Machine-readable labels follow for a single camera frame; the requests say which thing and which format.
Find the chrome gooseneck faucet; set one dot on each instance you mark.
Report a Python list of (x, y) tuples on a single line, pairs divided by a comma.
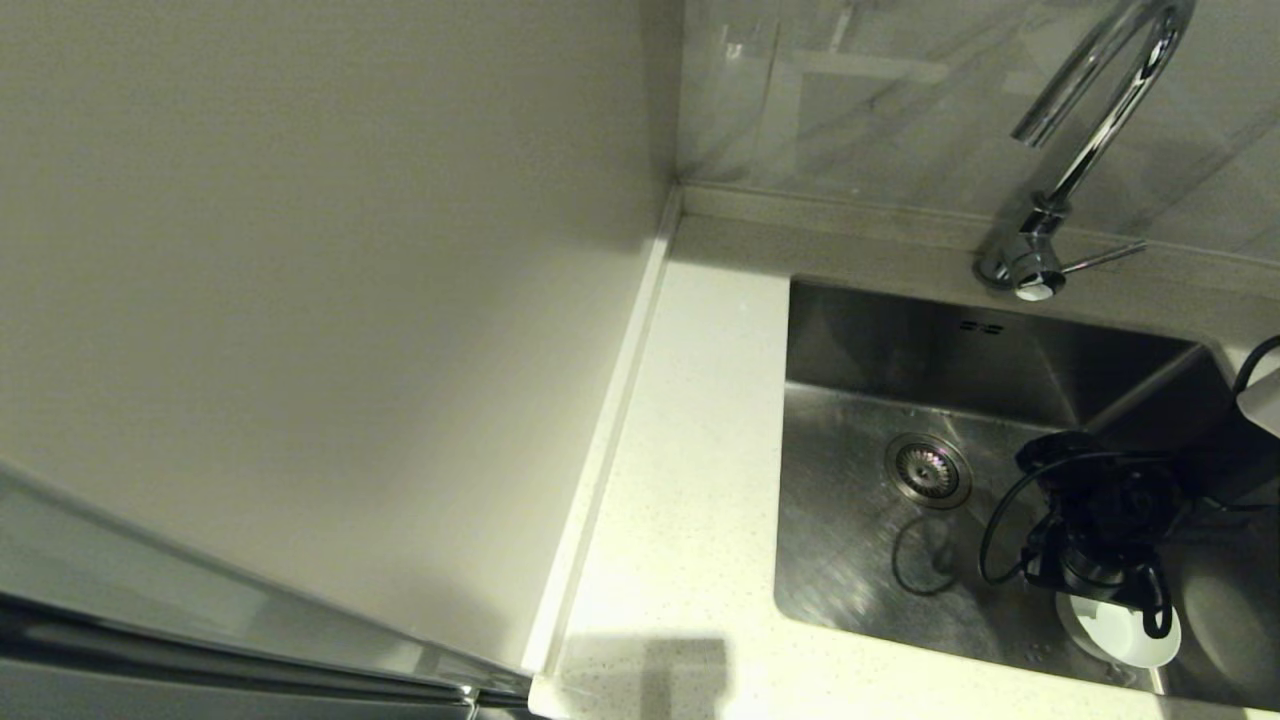
[(1035, 265)]

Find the white countertop edge strip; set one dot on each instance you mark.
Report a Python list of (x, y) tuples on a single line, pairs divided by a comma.
[(610, 420)]

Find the white bowl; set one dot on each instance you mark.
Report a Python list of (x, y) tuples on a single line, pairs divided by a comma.
[(1120, 635)]

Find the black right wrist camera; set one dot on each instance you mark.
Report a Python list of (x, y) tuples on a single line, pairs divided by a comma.
[(1055, 452)]

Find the stainless steel sink basin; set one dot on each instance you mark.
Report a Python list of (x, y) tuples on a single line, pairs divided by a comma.
[(870, 580)]

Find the round metal drain strainer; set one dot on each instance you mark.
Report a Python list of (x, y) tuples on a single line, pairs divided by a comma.
[(927, 470)]

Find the white cabinet side panel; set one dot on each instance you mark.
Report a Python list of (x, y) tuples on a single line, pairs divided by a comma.
[(300, 250)]

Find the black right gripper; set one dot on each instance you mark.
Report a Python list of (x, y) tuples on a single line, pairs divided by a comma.
[(1110, 520)]

